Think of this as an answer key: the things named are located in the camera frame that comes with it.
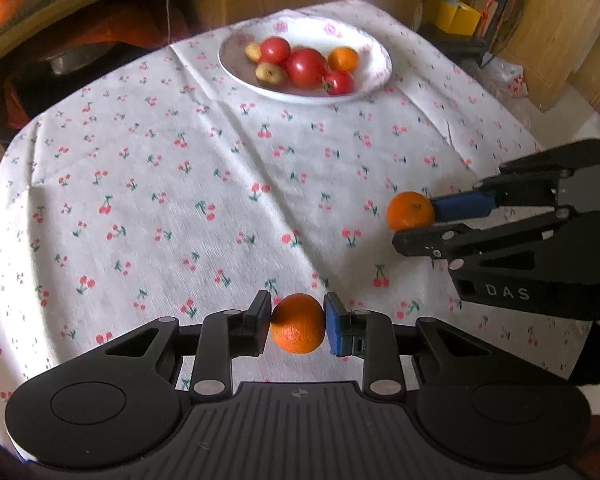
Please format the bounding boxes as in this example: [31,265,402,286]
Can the cherry print white tablecloth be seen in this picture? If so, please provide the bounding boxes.
[0,2,588,441]

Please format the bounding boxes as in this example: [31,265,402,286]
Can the yellow cardboard box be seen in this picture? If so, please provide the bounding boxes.
[434,0,481,37]

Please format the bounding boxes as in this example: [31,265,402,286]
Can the white floral porcelain plate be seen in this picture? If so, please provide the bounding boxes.
[218,12,392,105]

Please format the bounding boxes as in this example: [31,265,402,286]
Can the wooden side cabinet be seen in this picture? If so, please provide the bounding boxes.
[498,0,600,112]

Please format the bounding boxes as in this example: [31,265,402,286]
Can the wooden tv cabinet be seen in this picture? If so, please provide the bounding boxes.
[0,0,208,143]

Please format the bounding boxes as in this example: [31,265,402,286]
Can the small yellow longan fruit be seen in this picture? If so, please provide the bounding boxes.
[245,41,262,65]

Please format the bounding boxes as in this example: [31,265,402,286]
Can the small orange kumquat fruit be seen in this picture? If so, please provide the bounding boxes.
[327,47,360,73]

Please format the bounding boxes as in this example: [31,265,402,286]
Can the large red tomato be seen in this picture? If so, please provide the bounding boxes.
[286,48,328,90]

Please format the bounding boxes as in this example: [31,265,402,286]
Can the brown longan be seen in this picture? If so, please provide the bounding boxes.
[254,62,288,89]

